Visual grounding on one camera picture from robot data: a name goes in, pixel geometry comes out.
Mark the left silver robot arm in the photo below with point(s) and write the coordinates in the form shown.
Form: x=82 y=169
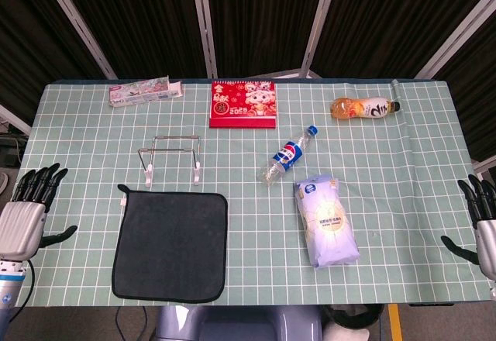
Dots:
x=9 y=279

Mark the green checkered tablecloth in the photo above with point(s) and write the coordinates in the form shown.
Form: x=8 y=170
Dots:
x=407 y=182

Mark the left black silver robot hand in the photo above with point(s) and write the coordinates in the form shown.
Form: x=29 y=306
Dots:
x=21 y=221

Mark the lilac tissue pack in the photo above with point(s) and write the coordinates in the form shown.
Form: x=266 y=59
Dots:
x=329 y=224

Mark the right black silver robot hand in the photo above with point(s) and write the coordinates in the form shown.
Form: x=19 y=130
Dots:
x=486 y=236

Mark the blue towel with black trim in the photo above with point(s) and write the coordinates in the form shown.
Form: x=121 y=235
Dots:
x=170 y=248

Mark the red desk calendar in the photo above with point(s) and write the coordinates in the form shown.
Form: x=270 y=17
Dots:
x=244 y=104

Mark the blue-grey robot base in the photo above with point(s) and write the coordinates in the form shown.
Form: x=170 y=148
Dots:
x=232 y=325

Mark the toothpaste box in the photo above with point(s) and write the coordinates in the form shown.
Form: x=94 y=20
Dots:
x=143 y=92

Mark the white partition frame post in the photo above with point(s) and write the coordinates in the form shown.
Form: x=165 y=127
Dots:
x=78 y=23
x=15 y=122
x=459 y=35
x=321 y=19
x=204 y=23

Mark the orange drink bottle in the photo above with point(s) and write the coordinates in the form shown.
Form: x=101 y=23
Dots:
x=364 y=107

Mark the empty Pepsi plastic bottle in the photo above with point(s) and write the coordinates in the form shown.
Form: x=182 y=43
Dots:
x=284 y=155

